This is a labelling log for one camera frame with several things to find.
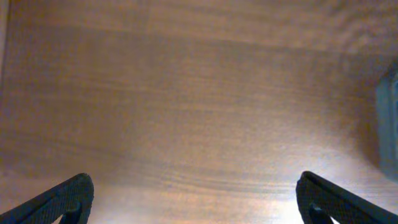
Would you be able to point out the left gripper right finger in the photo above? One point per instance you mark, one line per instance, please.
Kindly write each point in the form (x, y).
(321, 201)

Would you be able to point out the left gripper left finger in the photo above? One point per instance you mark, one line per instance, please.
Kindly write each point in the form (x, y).
(69, 202)

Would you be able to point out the grey plastic basket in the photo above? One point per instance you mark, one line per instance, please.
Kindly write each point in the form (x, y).
(386, 110)

